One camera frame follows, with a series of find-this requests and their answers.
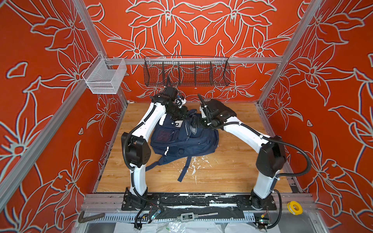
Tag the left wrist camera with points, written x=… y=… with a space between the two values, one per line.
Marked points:
x=176 y=96

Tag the black wire wall basket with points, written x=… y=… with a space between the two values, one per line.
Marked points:
x=186 y=71

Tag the brown bent metal bar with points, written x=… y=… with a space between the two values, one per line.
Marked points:
x=82 y=218

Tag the yellow tape roll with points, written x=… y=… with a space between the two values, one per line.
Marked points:
x=295 y=208

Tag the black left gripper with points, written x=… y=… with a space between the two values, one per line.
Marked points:
x=183 y=112

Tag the white wire mesh basket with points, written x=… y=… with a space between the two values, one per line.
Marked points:
x=104 y=76

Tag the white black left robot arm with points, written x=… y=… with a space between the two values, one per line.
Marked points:
x=135 y=148

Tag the navy blue student backpack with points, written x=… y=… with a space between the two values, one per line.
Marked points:
x=176 y=139

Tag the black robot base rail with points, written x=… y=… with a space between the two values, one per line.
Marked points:
x=241 y=201

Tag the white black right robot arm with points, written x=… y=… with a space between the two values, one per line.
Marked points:
x=271 y=150

